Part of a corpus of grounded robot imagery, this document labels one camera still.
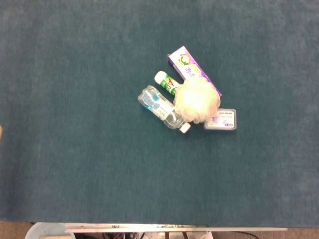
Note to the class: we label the light blue round base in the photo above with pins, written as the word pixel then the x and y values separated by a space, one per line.
pixel 42 231

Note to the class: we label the purple toothpaste box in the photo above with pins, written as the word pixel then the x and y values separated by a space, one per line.
pixel 184 62

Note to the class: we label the clear plastic water bottle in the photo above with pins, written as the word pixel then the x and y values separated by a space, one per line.
pixel 154 102

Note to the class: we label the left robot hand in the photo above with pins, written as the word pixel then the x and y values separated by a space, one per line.
pixel 1 134

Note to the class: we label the teal table cloth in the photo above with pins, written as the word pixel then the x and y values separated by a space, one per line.
pixel 74 137

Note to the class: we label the clear box purple label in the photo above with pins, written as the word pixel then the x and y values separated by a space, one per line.
pixel 224 120

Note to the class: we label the cream mesh bath loofah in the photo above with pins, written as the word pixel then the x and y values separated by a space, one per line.
pixel 197 99

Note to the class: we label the wiring bundle under bar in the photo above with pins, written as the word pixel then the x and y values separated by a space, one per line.
pixel 124 236

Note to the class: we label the metal table edge bar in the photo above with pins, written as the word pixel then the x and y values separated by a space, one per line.
pixel 174 227

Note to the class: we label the white green drink bottle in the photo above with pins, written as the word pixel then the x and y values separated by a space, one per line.
pixel 163 81

